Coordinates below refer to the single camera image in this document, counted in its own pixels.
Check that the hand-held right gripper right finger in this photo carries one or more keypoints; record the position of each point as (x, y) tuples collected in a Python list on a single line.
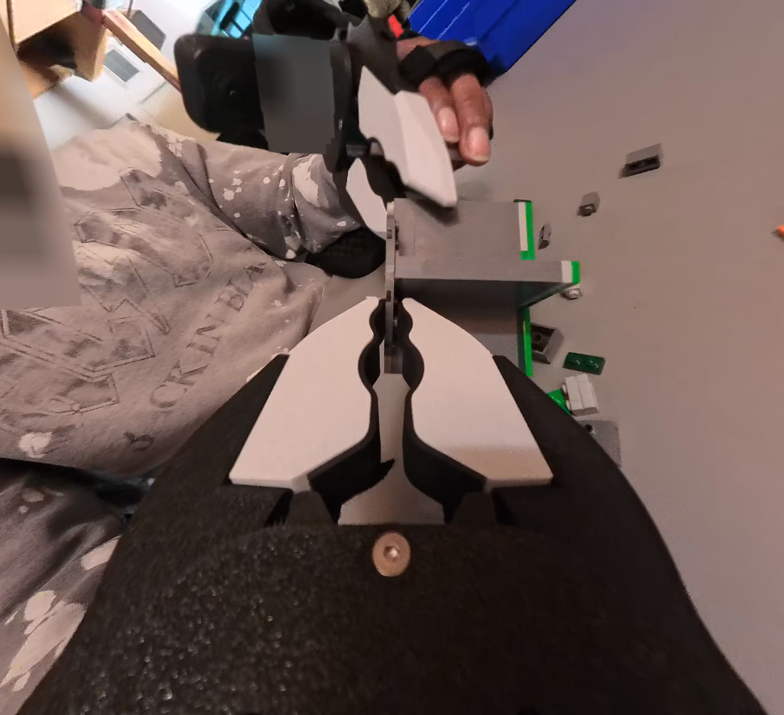
[(478, 415)]

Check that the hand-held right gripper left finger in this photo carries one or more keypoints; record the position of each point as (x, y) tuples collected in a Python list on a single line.
[(306, 415)]

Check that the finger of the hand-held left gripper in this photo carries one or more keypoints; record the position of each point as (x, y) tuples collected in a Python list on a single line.
[(367, 194), (416, 139)]

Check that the dark grey square lego brick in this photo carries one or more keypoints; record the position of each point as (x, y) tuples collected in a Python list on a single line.
[(545, 342)]

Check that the light grey lego brick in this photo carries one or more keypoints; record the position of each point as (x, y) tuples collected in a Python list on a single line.
[(580, 391)]

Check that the green-topped dark lego wall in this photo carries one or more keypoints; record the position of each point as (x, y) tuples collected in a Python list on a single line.
[(465, 237)]

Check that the dark green lego plate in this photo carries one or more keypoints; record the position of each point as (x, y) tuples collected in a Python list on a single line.
[(584, 363)]

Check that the small grey lego piece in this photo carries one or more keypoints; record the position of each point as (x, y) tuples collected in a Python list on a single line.
[(544, 235), (589, 203)]

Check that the person's left forearm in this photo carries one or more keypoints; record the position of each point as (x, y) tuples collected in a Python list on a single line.
[(275, 194)]

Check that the person's left hand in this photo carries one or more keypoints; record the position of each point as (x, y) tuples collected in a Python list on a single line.
[(468, 121)]

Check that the brown cardboard box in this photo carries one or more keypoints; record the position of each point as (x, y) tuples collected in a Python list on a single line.
[(43, 4)]

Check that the person's grey speckled sweatshirt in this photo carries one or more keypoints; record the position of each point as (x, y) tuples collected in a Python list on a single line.
[(122, 298)]

